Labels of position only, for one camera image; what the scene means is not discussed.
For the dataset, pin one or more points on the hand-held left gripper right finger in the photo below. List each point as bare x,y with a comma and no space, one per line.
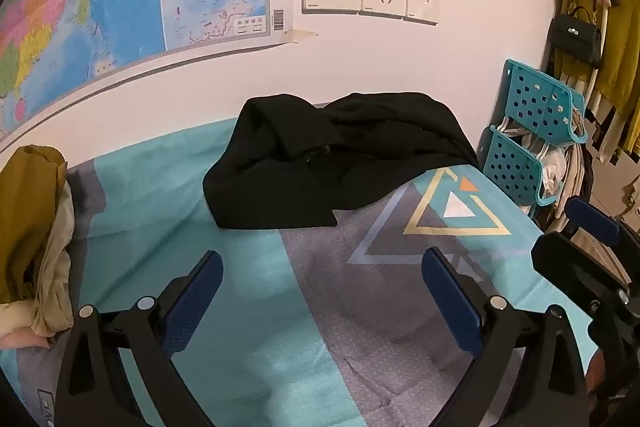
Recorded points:
450,302

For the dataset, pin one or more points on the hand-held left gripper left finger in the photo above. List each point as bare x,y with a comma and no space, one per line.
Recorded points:
195,302

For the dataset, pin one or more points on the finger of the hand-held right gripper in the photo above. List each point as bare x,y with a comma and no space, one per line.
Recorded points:
595,219
570,262

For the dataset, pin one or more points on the black garment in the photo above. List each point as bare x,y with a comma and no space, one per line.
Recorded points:
300,167

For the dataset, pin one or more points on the white cloths in basket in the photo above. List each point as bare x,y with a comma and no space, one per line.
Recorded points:
550,167

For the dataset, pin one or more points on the teal perforated basket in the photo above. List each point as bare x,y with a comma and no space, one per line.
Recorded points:
537,99
510,167

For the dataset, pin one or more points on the teal and grey bed sheet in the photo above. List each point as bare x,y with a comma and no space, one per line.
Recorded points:
150,207

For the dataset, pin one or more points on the cream garment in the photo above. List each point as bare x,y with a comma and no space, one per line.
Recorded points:
55,287

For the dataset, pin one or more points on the yellow hanging sweater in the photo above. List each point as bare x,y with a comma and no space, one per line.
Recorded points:
622,57

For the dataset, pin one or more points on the pink cloth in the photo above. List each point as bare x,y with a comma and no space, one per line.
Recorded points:
17,329

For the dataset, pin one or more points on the black handbag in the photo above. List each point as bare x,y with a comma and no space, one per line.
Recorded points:
575,37

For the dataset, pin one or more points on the mustard yellow garment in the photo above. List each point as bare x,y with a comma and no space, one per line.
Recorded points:
25,217

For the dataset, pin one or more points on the colourful wall map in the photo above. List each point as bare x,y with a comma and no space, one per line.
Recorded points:
125,7

